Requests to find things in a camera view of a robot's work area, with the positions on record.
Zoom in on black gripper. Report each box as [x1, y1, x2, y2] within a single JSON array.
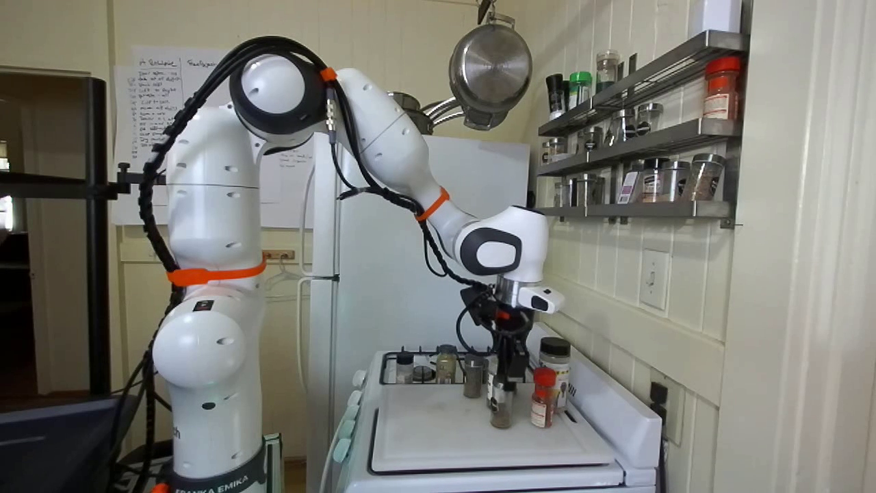
[[482, 306, 535, 404]]

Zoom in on red cap spice bottle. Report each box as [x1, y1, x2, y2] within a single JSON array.
[[528, 363, 560, 432]]

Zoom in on steel lid pepper bottle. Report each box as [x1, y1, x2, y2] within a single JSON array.
[[459, 354, 486, 402]]

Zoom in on large black lid spice jar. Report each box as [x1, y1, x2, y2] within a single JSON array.
[[535, 334, 574, 419]]

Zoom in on steel spice rack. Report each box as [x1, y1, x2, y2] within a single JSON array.
[[531, 81, 634, 225], [626, 30, 753, 230]]

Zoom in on dark bottle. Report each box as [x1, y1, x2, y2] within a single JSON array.
[[545, 74, 569, 117]]

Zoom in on white cutting board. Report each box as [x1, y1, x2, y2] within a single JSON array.
[[365, 380, 623, 477]]

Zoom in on white stove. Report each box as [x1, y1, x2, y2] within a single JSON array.
[[318, 323, 667, 493]]

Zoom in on white refrigerator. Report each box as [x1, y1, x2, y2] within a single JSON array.
[[304, 133, 532, 459]]

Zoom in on steel lid rack jar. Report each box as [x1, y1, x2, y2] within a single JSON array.
[[691, 152, 731, 206], [665, 158, 695, 206], [560, 174, 584, 210], [639, 158, 667, 206]]

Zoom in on white label rack jar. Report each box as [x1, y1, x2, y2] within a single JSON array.
[[612, 162, 643, 207]]

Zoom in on plain white paper sheet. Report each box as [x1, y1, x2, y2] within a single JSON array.
[[257, 147, 318, 230]]

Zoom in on green lid jar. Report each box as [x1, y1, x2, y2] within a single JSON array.
[[569, 69, 595, 107]]

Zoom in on hanging steel pot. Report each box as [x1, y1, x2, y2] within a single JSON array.
[[446, 0, 535, 130]]

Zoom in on clear glass jar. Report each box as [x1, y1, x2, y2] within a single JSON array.
[[595, 52, 623, 93]]

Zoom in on red lid jar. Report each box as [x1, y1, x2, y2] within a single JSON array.
[[702, 52, 746, 125]]

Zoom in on black monitor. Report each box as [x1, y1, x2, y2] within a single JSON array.
[[0, 393, 126, 493]]

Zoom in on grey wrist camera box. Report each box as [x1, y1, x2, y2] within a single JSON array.
[[509, 282, 569, 317]]

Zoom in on black wall plug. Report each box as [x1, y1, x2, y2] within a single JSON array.
[[647, 380, 672, 423]]

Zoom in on white wall outlet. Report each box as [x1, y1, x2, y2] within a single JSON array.
[[638, 247, 672, 314]]

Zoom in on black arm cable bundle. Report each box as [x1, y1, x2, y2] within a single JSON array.
[[133, 35, 500, 366]]

